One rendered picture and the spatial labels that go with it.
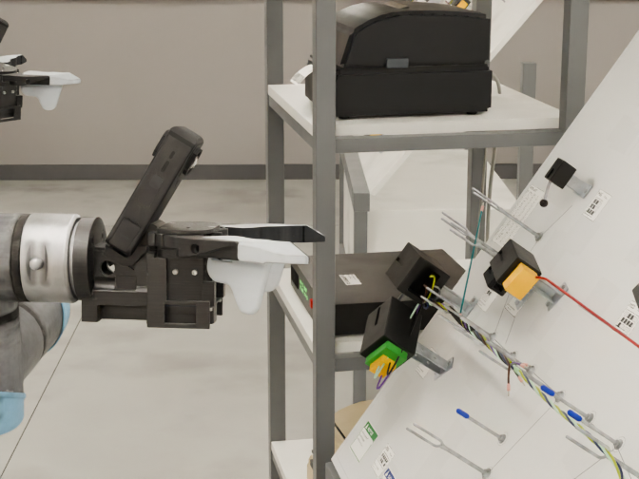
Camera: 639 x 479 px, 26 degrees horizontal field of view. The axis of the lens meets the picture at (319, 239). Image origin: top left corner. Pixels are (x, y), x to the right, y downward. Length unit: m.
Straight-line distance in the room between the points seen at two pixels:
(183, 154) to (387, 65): 1.36
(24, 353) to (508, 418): 0.98
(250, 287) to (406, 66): 1.42
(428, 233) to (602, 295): 2.72
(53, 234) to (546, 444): 0.96
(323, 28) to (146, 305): 1.26
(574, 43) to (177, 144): 1.44
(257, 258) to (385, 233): 3.63
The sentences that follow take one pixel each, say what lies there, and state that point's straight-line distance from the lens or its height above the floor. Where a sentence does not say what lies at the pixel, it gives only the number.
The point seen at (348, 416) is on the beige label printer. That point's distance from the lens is 2.78.
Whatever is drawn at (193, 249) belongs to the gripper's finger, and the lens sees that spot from 1.10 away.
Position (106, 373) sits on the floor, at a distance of 5.55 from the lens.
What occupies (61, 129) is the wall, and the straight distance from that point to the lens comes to 9.15.
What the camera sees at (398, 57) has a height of 1.57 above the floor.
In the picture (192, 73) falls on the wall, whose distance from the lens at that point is 8.99.
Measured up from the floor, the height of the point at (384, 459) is 0.94.
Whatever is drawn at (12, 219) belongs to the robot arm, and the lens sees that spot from 1.18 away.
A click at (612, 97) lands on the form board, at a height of 1.52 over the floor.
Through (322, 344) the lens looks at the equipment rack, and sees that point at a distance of 2.48.
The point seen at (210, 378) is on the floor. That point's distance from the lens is 5.44.
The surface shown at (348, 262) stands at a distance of 2.80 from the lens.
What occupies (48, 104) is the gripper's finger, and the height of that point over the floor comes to 1.53.
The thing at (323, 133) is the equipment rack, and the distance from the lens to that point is 2.38.
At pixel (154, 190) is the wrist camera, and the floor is 1.62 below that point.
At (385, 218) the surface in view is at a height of 0.77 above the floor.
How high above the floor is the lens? 1.86
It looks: 14 degrees down
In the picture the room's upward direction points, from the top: straight up
